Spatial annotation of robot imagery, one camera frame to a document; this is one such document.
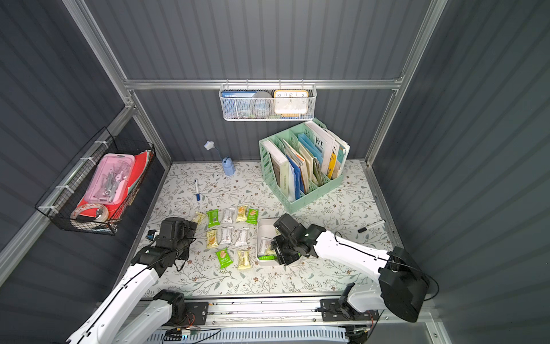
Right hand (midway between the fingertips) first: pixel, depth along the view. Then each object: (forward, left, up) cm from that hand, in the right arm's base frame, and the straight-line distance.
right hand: (270, 249), depth 78 cm
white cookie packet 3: (+20, +21, -9) cm, 30 cm away
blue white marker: (+32, +39, -10) cm, 51 cm away
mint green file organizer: (+30, -11, +13) cm, 35 cm away
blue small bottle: (+45, +24, -2) cm, 51 cm away
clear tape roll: (+3, +59, +21) cm, 63 cm away
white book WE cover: (+42, -23, +15) cm, 51 cm away
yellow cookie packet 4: (+17, +34, -8) cm, 39 cm away
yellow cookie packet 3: (-1, +11, -8) cm, 14 cm away
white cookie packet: (+9, +20, -8) cm, 24 cm away
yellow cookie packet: (+7, +26, -7) cm, 28 cm away
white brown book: (+29, -3, +16) cm, 33 cm away
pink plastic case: (+14, +54, +21) cm, 60 cm away
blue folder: (+28, -11, +7) cm, 31 cm away
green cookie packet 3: (0, +19, -9) cm, 21 cm away
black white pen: (+15, -44, -9) cm, 47 cm away
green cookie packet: (+20, +9, -9) cm, 24 cm away
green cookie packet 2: (+17, +27, -8) cm, 34 cm away
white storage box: (+12, +3, -10) cm, 16 cm away
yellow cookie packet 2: (+18, +14, -8) cm, 24 cm away
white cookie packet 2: (+9, +12, -9) cm, 18 cm away
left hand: (+6, +31, +2) cm, 32 cm away
